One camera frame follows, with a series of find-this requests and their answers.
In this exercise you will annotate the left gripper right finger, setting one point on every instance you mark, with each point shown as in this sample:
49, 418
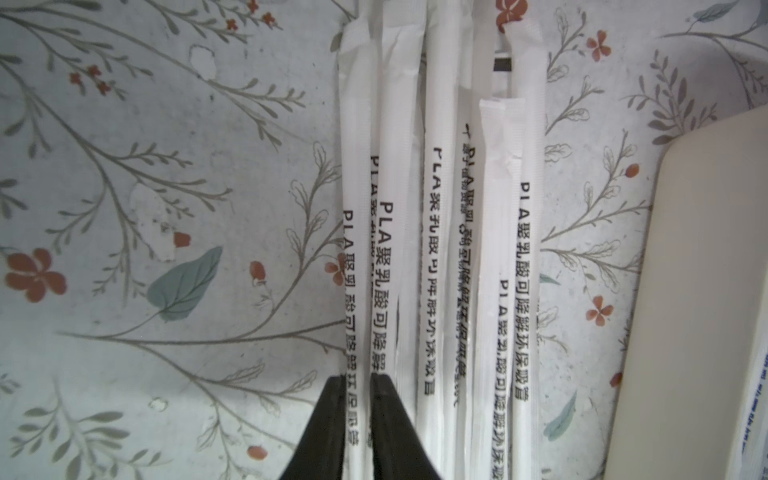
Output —
397, 451

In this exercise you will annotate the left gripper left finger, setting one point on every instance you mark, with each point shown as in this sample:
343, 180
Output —
320, 452

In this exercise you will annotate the white storage tray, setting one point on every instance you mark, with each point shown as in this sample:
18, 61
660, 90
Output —
693, 400

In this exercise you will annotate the wrapped straw left pile short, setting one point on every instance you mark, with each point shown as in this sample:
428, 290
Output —
502, 121

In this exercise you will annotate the wrapped straw left pile edge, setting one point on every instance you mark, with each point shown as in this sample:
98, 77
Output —
528, 82

